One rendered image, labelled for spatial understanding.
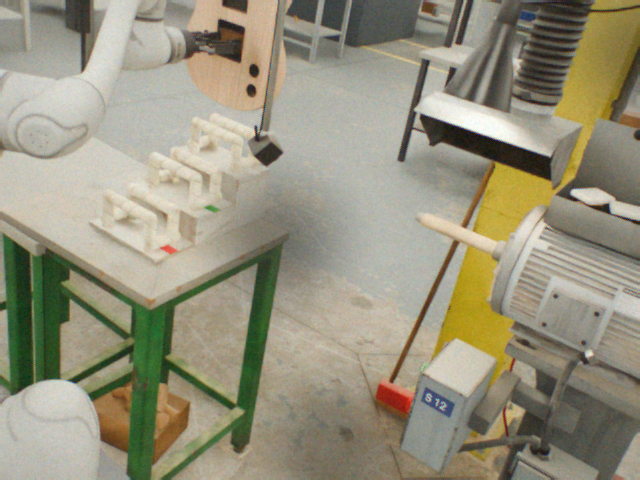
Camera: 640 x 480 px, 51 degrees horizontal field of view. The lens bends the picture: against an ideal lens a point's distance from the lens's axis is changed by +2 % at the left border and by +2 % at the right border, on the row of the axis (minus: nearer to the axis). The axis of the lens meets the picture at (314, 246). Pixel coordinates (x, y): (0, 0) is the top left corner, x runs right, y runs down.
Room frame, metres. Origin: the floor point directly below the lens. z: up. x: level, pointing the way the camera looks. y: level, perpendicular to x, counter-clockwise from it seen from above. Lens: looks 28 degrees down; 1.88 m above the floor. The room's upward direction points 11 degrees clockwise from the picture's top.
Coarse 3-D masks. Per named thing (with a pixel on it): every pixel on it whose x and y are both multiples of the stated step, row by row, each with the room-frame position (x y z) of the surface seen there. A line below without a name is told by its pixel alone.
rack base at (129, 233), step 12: (96, 228) 1.63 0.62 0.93; (108, 228) 1.62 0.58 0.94; (120, 228) 1.64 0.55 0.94; (132, 228) 1.65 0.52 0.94; (120, 240) 1.58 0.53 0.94; (132, 240) 1.59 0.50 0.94; (180, 240) 1.64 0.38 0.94; (144, 252) 1.54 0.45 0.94; (156, 252) 1.55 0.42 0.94; (180, 252) 1.59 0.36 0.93
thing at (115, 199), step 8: (104, 192) 1.64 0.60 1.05; (112, 192) 1.63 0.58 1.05; (112, 200) 1.61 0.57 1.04; (120, 200) 1.60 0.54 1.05; (128, 200) 1.61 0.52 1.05; (120, 208) 1.60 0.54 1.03; (128, 208) 1.58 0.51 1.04; (136, 208) 1.57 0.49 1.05; (136, 216) 1.56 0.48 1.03; (144, 216) 1.55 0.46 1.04; (152, 216) 1.55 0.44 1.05
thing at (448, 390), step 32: (448, 352) 1.09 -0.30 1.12; (480, 352) 1.11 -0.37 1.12; (416, 384) 1.03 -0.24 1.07; (448, 384) 0.99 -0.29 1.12; (480, 384) 1.02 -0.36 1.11; (416, 416) 1.00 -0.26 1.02; (448, 416) 0.98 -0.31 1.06; (416, 448) 1.00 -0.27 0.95; (448, 448) 0.97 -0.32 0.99; (480, 448) 1.07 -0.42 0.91
